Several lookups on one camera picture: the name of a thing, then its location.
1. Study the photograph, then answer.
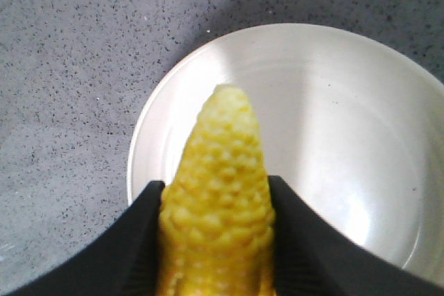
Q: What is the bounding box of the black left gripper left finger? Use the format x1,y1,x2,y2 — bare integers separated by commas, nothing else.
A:
13,181,164,295

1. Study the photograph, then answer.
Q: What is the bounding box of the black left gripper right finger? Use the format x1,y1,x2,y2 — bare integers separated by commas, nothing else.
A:
268,175,443,295

